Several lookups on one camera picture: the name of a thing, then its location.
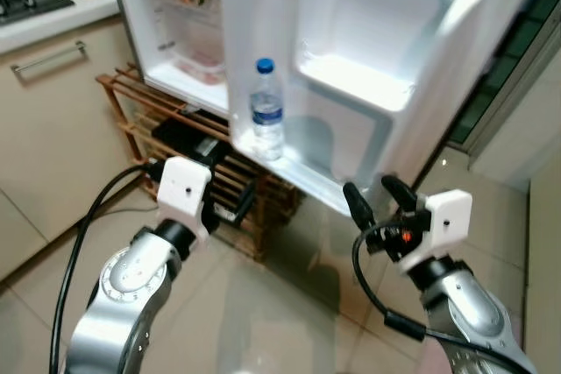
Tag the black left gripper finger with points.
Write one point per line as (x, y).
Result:
(244, 203)

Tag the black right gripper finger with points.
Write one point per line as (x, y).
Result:
(358, 208)
(400, 194)

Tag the silver fridge door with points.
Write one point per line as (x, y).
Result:
(421, 137)

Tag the clear water bottle blue cap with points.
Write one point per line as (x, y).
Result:
(266, 116)

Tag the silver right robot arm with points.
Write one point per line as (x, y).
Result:
(469, 313)

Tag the small silver fridge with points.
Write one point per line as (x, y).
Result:
(145, 50)

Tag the wooden slatted rack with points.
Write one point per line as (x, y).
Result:
(263, 199)

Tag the black power adapter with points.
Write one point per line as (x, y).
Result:
(184, 137)

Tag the clear food container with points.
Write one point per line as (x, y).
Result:
(202, 66)

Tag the cream counter cabinet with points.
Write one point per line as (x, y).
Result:
(53, 146)

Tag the black gas stove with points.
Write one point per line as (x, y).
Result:
(31, 2)

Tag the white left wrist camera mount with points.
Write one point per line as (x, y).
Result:
(182, 194)

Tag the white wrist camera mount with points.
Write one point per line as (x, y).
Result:
(443, 221)
(182, 194)

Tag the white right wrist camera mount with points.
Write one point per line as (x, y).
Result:
(443, 221)

